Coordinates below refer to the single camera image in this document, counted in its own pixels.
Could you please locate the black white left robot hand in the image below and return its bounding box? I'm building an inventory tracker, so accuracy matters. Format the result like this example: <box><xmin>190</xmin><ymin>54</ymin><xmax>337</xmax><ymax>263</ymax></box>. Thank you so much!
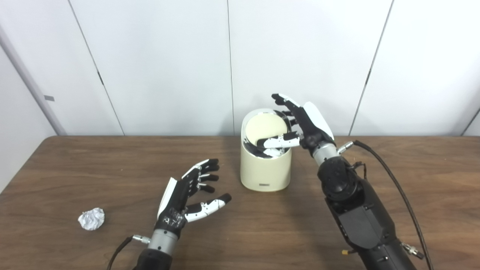
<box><xmin>155</xmin><ymin>158</ymin><xmax>232</xmax><ymax>239</ymax></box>

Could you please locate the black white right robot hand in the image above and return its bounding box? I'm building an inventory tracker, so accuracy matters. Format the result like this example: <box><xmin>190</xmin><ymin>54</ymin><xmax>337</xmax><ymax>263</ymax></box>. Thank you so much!
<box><xmin>259</xmin><ymin>93</ymin><xmax>335</xmax><ymax>150</ymax></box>

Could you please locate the round cream bin lid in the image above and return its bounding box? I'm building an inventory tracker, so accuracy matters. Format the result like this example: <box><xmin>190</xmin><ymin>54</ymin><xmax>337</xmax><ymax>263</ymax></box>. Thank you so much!
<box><xmin>244</xmin><ymin>114</ymin><xmax>288</xmax><ymax>147</ymax></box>

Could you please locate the white paper ball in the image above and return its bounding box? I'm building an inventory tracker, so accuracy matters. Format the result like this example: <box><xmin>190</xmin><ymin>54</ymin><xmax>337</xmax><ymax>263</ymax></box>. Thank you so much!
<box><xmin>78</xmin><ymin>207</ymin><xmax>106</xmax><ymax>231</ymax></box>

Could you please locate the black bin liner bag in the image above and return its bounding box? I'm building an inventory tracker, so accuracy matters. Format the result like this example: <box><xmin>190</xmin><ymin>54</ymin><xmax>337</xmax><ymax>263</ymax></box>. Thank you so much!
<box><xmin>243</xmin><ymin>139</ymin><xmax>291</xmax><ymax>160</ymax></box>

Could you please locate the cream desktop trash bin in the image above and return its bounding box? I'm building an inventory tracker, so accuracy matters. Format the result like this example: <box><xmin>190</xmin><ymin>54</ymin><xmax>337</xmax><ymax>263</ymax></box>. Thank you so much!
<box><xmin>240</xmin><ymin>108</ymin><xmax>293</xmax><ymax>192</ymax></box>

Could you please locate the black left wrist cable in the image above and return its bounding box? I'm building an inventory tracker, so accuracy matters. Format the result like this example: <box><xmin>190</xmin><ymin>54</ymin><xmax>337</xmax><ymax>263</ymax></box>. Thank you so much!
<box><xmin>107</xmin><ymin>234</ymin><xmax>151</xmax><ymax>270</ymax></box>

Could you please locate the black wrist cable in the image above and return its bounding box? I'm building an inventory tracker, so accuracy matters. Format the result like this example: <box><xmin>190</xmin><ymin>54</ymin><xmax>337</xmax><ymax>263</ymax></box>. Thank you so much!
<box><xmin>107</xmin><ymin>234</ymin><xmax>151</xmax><ymax>270</ymax></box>
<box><xmin>337</xmin><ymin>140</ymin><xmax>434</xmax><ymax>270</ymax></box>

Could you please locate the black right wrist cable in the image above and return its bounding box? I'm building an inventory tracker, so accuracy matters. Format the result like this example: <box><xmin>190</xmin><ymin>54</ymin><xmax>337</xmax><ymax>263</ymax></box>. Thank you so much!
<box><xmin>337</xmin><ymin>140</ymin><xmax>434</xmax><ymax>270</ymax></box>

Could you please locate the grey wall corner post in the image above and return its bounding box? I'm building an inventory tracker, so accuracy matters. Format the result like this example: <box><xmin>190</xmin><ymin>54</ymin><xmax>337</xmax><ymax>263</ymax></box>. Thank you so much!
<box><xmin>0</xmin><ymin>24</ymin><xmax>67</xmax><ymax>135</ymax></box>

